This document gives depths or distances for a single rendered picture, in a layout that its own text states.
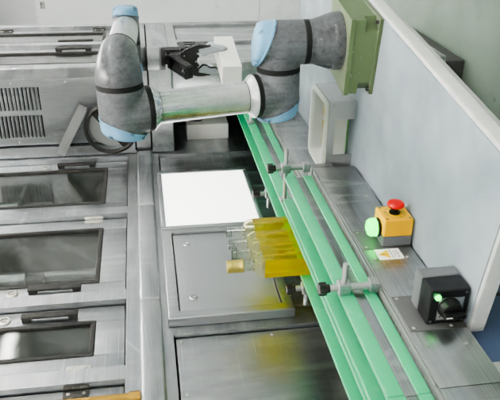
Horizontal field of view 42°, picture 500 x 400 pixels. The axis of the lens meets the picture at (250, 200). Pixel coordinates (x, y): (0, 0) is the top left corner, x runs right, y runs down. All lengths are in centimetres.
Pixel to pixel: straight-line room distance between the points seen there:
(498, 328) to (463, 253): 17
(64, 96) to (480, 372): 195
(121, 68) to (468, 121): 80
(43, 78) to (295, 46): 124
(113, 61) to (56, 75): 106
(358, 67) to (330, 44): 9
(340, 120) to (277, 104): 25
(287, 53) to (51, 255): 98
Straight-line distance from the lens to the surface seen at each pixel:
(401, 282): 145
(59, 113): 274
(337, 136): 195
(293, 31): 173
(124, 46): 166
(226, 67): 204
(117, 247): 216
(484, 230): 127
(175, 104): 168
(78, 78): 268
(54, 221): 234
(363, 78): 177
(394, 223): 153
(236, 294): 184
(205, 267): 195
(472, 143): 129
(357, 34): 171
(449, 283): 132
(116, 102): 163
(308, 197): 179
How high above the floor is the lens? 134
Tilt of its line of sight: 8 degrees down
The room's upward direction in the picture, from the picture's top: 93 degrees counter-clockwise
